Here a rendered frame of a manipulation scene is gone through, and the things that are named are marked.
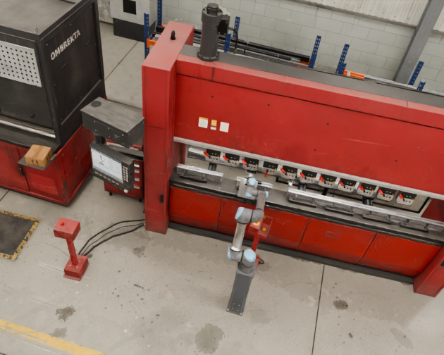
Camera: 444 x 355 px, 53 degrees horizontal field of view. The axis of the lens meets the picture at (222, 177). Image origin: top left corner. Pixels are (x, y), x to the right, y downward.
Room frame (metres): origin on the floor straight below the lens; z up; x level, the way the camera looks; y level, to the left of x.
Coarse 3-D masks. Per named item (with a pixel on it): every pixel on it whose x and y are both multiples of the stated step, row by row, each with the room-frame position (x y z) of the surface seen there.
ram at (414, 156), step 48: (192, 96) 3.39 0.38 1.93; (240, 96) 3.35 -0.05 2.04; (288, 96) 3.32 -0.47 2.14; (192, 144) 3.38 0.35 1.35; (240, 144) 3.34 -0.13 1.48; (288, 144) 3.30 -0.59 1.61; (336, 144) 3.26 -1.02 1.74; (384, 144) 3.22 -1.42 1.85; (432, 144) 3.19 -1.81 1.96; (432, 192) 3.17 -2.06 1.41
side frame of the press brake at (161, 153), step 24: (168, 24) 3.98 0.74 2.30; (168, 48) 3.55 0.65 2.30; (144, 72) 3.22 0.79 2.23; (168, 72) 3.19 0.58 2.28; (144, 96) 3.21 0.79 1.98; (168, 96) 3.19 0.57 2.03; (144, 120) 3.21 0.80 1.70; (168, 120) 3.20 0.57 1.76; (144, 144) 3.21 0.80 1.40; (168, 144) 3.23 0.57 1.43; (144, 168) 3.21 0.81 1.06; (168, 168) 3.26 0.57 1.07; (144, 192) 3.21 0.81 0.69; (168, 192) 3.29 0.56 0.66; (168, 216) 3.33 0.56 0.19
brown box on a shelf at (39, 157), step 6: (30, 150) 3.19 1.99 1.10; (36, 150) 3.20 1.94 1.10; (42, 150) 3.21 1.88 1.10; (48, 150) 3.23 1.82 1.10; (24, 156) 3.18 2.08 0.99; (30, 156) 3.10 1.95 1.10; (36, 156) 3.10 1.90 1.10; (42, 156) 3.12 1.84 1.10; (48, 156) 3.18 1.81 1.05; (54, 156) 3.25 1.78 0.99; (18, 162) 3.09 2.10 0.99; (24, 162) 3.10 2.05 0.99; (30, 162) 3.08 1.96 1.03; (36, 162) 3.08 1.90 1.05; (42, 162) 3.08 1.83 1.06; (48, 162) 3.16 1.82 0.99; (36, 168) 3.04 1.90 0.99; (42, 168) 3.06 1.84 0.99
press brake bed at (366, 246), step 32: (192, 192) 3.27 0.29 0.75; (192, 224) 3.31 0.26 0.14; (224, 224) 3.23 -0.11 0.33; (288, 224) 3.17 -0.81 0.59; (320, 224) 3.14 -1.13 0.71; (352, 224) 3.11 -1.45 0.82; (320, 256) 3.19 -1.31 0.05; (352, 256) 3.11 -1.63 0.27; (384, 256) 3.07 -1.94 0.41; (416, 256) 3.04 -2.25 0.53
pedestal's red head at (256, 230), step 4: (268, 216) 3.02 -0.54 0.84; (260, 220) 3.00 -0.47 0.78; (252, 224) 2.93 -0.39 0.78; (260, 224) 2.95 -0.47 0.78; (264, 224) 2.98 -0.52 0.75; (252, 228) 2.90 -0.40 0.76; (256, 228) 2.89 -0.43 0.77; (260, 228) 2.95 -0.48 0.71; (268, 228) 2.95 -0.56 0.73; (248, 232) 2.90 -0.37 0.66; (252, 232) 2.89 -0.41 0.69; (256, 232) 2.88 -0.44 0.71; (260, 232) 2.90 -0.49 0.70; (264, 232) 2.91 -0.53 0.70; (268, 232) 2.94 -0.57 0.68; (260, 236) 2.87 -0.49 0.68; (264, 236) 2.86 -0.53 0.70
